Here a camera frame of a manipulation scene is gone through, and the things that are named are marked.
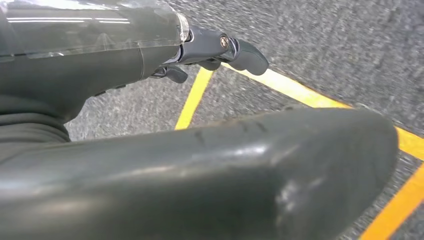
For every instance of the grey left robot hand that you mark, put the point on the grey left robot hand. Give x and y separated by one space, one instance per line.
82 66

